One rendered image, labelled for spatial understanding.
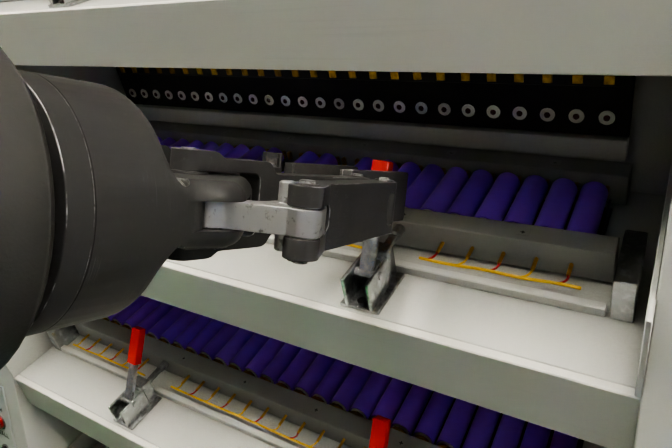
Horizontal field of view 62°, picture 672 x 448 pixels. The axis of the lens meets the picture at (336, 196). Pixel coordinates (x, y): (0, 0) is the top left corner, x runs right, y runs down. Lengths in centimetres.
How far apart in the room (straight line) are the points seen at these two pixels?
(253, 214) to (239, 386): 40
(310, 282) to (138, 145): 25
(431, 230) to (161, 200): 25
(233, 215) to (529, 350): 20
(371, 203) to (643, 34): 14
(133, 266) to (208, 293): 28
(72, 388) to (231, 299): 31
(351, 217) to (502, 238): 17
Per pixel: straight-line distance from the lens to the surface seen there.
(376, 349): 37
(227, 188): 18
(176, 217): 17
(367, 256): 36
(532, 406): 35
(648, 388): 32
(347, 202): 21
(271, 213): 18
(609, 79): 44
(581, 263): 37
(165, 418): 61
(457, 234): 38
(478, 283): 36
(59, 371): 73
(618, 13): 28
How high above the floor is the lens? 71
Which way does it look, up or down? 16 degrees down
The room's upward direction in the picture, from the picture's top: 1 degrees counter-clockwise
